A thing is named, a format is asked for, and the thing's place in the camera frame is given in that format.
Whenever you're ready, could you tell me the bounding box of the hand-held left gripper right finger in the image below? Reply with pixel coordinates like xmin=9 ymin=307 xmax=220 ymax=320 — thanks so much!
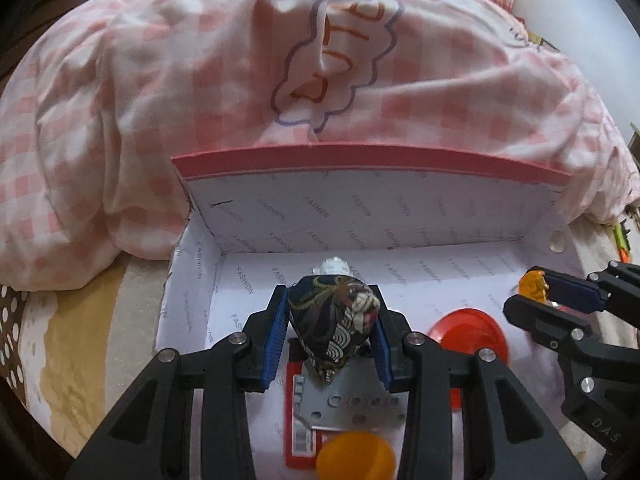
xmin=369 ymin=284 xmax=587 ymax=480

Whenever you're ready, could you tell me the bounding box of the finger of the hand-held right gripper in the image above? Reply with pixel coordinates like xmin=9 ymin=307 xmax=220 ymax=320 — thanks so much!
xmin=527 ymin=260 xmax=640 ymax=350
xmin=502 ymin=294 xmax=640 ymax=397

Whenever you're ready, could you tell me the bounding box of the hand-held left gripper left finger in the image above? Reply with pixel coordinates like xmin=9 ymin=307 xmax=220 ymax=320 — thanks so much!
xmin=75 ymin=284 xmax=290 ymax=480

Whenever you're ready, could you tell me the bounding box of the small orange figurine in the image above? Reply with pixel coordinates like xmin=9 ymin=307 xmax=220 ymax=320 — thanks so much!
xmin=517 ymin=270 xmax=551 ymax=306

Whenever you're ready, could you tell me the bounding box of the perforated metal bracket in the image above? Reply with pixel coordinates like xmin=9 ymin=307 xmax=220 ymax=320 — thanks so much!
xmin=292 ymin=360 xmax=408 ymax=433

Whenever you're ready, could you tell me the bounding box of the dark patterned fabric pouch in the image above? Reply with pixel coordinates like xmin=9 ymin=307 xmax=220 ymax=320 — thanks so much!
xmin=286 ymin=274 xmax=382 ymax=385

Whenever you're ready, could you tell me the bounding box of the red lighter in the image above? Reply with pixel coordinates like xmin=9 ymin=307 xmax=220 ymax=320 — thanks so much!
xmin=282 ymin=355 xmax=331 ymax=468

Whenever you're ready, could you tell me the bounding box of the orange ping-pong ball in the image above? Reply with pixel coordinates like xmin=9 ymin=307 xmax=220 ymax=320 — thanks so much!
xmin=316 ymin=432 xmax=398 ymax=480

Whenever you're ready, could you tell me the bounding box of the red cardboard box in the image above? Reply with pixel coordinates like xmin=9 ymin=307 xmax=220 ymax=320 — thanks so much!
xmin=155 ymin=142 xmax=576 ymax=480

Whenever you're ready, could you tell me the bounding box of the green and orange wrapper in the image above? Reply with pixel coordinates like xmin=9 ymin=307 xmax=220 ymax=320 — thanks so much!
xmin=612 ymin=220 xmax=632 ymax=261

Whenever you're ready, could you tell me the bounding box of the red round lid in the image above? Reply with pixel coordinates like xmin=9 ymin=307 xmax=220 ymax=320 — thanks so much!
xmin=427 ymin=308 xmax=510 ymax=366

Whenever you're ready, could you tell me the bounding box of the crumpled white grey ball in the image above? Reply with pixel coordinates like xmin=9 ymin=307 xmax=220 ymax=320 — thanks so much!
xmin=311 ymin=256 xmax=362 ymax=281

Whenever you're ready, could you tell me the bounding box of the pink checked quilt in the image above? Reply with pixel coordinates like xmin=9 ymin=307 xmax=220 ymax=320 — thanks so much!
xmin=0 ymin=0 xmax=640 ymax=293

